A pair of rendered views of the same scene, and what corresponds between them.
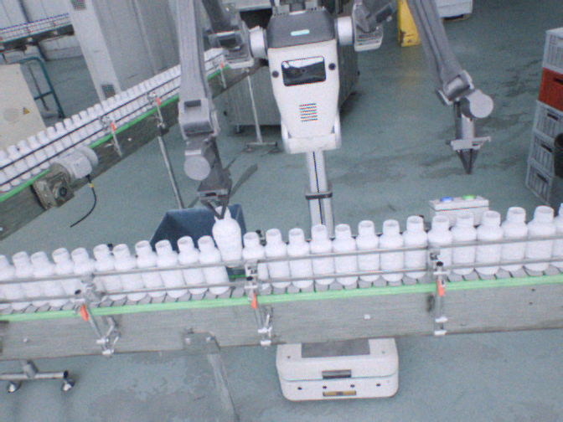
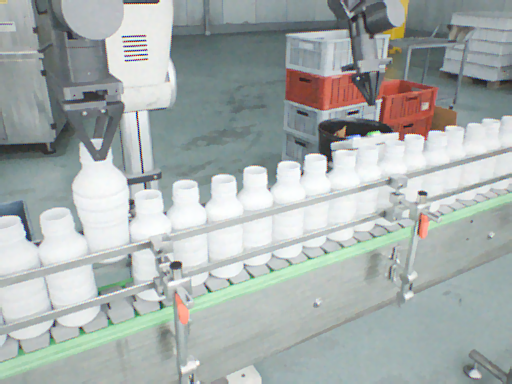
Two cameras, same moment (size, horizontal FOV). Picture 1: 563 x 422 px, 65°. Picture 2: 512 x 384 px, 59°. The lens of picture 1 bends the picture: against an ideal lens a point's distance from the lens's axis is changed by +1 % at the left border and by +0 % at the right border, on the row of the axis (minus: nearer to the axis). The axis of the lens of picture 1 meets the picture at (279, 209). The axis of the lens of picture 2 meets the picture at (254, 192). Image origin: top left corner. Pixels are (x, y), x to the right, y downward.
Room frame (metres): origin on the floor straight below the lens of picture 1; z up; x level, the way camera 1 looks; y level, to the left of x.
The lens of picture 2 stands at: (0.42, 0.32, 1.44)
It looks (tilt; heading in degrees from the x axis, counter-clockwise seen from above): 25 degrees down; 322
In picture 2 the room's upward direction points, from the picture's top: 1 degrees clockwise
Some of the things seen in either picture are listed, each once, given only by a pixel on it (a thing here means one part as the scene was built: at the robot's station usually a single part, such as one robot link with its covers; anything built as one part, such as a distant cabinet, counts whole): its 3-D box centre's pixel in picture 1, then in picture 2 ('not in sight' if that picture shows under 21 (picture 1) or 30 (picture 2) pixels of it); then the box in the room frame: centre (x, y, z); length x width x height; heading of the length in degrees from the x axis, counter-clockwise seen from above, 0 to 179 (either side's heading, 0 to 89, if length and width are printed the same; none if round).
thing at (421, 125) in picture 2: not in sight; (388, 126); (2.60, -2.83, 0.33); 0.61 x 0.41 x 0.22; 84
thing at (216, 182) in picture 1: (212, 173); (82, 60); (0.97, 0.14, 1.35); 0.10 x 0.07 x 0.07; 172
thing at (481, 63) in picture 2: not in sight; (497, 47); (3.90, -7.32, 0.50); 1.23 x 1.05 x 1.00; 80
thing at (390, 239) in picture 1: (391, 250); (341, 195); (0.91, -0.27, 1.08); 0.06 x 0.06 x 0.17
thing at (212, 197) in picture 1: (218, 200); (92, 121); (0.96, 0.15, 1.28); 0.07 x 0.07 x 0.09; 82
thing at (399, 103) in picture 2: not in sight; (392, 100); (2.60, -2.84, 0.55); 0.61 x 0.41 x 0.22; 84
